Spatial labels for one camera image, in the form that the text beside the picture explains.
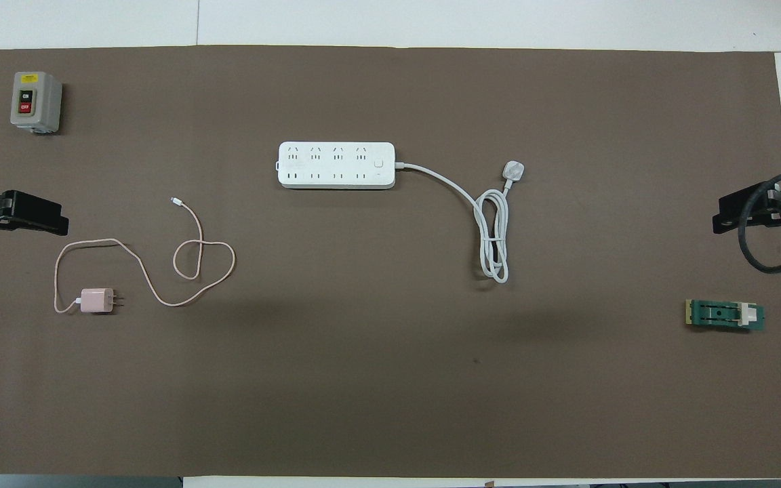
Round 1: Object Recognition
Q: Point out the pink charger adapter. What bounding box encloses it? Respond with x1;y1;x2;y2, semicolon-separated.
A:
79;288;125;314

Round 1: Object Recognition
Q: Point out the pink charging cable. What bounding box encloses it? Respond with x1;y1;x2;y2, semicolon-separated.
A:
54;196;237;314

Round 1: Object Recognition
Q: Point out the white power strip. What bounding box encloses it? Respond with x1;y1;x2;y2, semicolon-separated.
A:
277;141;397;190

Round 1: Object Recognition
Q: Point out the brown table mat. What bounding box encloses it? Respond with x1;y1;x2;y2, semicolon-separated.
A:
0;45;781;479

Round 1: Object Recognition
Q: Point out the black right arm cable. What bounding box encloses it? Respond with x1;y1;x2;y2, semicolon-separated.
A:
736;166;781;275

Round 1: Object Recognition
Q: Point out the green knife switch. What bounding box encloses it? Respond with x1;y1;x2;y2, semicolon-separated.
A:
685;299;767;334

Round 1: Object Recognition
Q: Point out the grey on-off switch box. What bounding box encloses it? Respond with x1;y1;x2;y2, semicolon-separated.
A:
10;71;64;135

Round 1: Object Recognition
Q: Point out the white power cord with plug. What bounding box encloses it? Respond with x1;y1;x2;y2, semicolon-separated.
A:
394;159;525;285

